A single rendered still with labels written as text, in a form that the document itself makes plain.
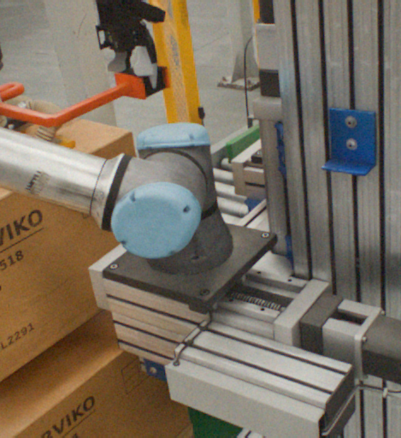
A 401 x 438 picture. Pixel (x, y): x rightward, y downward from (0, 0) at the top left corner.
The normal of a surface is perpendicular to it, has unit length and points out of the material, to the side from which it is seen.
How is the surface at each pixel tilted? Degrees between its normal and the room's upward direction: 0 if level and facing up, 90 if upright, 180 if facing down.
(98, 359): 0
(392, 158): 90
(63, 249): 91
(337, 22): 90
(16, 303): 91
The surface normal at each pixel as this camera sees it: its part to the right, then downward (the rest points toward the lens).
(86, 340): -0.13, -0.87
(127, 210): -0.01, 0.53
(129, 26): 0.75, 0.23
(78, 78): -0.64, 0.44
